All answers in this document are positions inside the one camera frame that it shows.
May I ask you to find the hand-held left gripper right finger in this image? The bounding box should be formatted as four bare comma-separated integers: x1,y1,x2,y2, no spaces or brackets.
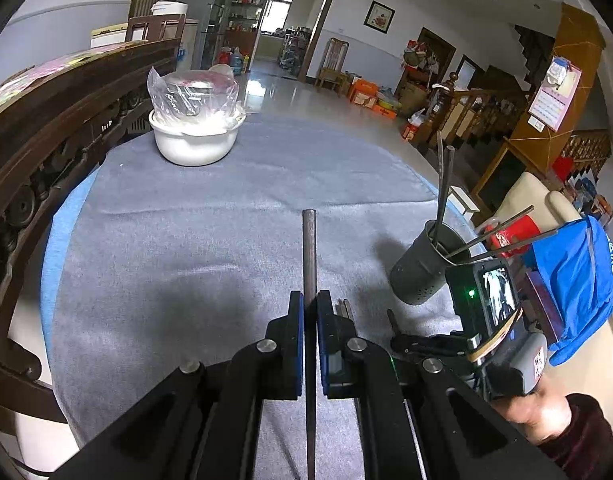
316,290,567,480

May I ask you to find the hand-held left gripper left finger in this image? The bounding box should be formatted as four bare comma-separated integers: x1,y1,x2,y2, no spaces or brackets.
51,290,307,480

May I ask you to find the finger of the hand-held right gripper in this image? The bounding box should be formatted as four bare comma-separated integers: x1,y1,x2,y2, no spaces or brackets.
389,329,474,359

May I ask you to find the grey metal utensil cup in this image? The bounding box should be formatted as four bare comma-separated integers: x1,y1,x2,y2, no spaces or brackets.
389,220,474,306

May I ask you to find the person's right forearm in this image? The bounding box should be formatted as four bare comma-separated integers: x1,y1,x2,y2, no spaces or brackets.
531,392,613,480

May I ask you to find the person's right hand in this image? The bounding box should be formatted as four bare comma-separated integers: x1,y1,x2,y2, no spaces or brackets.
496,387,573,446

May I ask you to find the blue jacket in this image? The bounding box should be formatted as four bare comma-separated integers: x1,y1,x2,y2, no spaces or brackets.
529,215,613,366

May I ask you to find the small white stool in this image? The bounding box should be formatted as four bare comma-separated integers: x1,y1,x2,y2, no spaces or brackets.
446,185,479,216

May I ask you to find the beige armchair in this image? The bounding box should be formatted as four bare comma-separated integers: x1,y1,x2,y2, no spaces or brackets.
491,171,584,231

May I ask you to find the grey foam table mat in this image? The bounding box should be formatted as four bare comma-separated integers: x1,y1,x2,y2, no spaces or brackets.
49,112,479,480

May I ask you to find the wooden stair railing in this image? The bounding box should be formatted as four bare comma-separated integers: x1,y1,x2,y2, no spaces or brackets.
426,72,529,161

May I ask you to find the white ceramic bowl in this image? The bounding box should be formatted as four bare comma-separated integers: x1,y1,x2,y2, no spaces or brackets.
148,105,247,167

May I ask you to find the orange box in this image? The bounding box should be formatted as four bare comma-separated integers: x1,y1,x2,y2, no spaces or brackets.
347,79,379,106

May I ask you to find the plastic-wrapped steel bowl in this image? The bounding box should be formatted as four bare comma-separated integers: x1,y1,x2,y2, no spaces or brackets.
146,66,244,128

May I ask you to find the brown wooden chair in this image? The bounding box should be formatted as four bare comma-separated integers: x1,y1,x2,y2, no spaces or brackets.
315,37,349,93

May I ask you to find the blue water jug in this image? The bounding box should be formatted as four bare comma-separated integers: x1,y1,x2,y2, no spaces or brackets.
229,47,250,77

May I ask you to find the white chest freezer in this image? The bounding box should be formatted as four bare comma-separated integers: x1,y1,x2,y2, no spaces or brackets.
176,17,200,71

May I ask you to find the carved dark wooden sofa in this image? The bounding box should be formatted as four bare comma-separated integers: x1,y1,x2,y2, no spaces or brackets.
0,37,182,423

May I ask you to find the kitchen goods shelf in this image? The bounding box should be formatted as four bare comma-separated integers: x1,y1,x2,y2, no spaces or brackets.
221,0,272,56

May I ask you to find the dark wooden dining chair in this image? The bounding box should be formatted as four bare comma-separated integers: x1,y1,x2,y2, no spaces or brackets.
125,12,187,43

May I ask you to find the white rice cooker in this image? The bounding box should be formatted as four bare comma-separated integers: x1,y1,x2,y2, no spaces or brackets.
151,1,190,17

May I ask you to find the cream cabinet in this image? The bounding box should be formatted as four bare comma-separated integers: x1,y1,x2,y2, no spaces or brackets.
90,22,127,50

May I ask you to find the colourful printed cloth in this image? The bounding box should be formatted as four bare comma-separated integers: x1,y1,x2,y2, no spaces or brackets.
0,42,150,111

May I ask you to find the pink wall calendar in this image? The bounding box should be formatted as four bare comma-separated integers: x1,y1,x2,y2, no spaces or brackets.
527,55,583,133

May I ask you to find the framed wall picture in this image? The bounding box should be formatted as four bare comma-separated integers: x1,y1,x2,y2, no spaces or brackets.
363,0,396,35

